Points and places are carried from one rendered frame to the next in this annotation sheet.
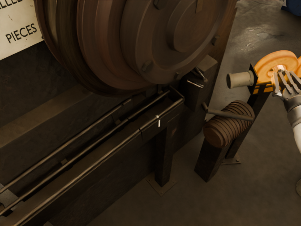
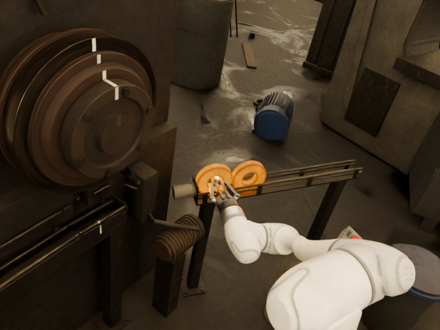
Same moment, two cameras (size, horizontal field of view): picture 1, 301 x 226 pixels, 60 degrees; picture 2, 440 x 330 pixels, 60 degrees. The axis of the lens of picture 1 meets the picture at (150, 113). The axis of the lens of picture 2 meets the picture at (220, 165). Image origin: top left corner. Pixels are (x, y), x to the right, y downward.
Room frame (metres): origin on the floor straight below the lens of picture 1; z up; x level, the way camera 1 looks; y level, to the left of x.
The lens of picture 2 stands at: (-0.47, -0.09, 1.69)
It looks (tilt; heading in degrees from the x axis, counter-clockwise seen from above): 36 degrees down; 341
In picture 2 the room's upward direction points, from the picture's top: 12 degrees clockwise
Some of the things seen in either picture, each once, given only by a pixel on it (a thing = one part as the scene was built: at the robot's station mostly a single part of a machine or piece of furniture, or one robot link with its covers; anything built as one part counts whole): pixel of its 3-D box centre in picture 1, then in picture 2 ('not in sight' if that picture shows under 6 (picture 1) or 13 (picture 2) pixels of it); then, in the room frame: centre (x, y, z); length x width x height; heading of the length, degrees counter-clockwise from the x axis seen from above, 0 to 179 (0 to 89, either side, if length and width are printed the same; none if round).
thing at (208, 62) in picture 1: (195, 82); (141, 192); (0.68, -0.17, 0.68); 0.11 x 0.08 x 0.24; 41
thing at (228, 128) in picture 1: (218, 145); (175, 267); (0.63, -0.34, 0.27); 0.22 x 0.13 x 0.53; 131
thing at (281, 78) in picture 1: (283, 84); (218, 192); (0.63, -0.47, 0.73); 0.11 x 0.01 x 0.04; 7
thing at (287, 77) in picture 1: (290, 83); (224, 191); (0.63, -0.50, 0.73); 0.11 x 0.01 x 0.04; 5
